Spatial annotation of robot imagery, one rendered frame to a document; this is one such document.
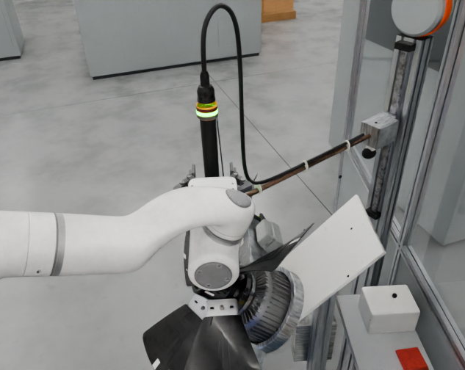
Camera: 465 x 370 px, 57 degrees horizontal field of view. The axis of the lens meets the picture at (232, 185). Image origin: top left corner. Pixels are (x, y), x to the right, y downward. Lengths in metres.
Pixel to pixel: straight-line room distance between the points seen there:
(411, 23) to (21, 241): 1.11
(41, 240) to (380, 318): 1.22
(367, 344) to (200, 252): 1.04
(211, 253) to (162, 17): 5.86
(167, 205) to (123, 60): 5.89
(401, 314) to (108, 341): 1.75
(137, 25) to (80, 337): 4.56
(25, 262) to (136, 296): 2.35
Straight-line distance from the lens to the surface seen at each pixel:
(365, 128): 1.37
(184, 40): 6.58
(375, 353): 1.62
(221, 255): 0.69
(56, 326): 2.96
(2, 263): 0.63
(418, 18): 1.34
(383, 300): 1.62
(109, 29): 6.38
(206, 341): 1.20
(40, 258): 0.63
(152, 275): 3.06
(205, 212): 0.65
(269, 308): 1.31
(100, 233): 0.64
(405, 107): 1.42
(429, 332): 1.71
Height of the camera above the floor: 2.16
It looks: 35 degrees down
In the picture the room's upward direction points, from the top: 2 degrees counter-clockwise
